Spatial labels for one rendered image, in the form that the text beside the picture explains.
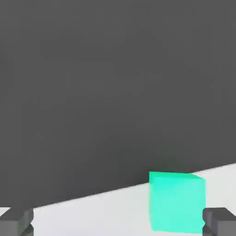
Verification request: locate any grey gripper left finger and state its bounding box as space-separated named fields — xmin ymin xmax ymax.
xmin=0 ymin=206 xmax=35 ymax=236

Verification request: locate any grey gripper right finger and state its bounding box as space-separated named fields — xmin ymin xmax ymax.
xmin=202 ymin=207 xmax=236 ymax=236

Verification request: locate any large turquoise box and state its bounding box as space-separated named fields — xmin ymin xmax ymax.
xmin=148 ymin=171 xmax=207 ymax=235

